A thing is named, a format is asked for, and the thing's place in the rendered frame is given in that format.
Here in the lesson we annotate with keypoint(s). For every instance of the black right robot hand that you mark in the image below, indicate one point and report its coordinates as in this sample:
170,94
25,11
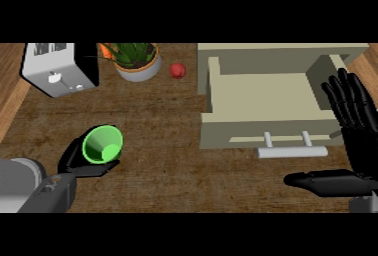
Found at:
356,146

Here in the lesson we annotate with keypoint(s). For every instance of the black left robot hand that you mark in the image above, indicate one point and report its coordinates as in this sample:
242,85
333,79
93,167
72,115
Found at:
74,160

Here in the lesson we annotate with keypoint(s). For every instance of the green cup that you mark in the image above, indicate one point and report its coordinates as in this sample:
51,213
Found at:
103,145

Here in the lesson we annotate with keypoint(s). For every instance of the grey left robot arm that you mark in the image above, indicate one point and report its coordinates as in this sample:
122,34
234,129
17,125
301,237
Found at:
31,186

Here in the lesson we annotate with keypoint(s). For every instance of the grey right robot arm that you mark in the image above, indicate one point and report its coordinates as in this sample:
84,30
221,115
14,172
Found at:
363,204

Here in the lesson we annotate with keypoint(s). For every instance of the beige open drawer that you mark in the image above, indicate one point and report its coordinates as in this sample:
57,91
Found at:
265,110

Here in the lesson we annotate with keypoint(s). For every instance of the silver toaster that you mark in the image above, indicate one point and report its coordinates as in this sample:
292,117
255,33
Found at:
59,68

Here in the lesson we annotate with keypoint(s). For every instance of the green plant in grey pot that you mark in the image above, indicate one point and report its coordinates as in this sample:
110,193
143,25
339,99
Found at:
134,61

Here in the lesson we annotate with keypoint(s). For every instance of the beige cabinet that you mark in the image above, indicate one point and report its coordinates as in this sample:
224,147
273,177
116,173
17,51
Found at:
274,55

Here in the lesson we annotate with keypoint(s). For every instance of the orange carrot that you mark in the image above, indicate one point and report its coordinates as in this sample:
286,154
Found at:
106,50

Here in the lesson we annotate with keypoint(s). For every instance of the red apple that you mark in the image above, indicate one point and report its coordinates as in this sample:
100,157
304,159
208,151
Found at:
177,70

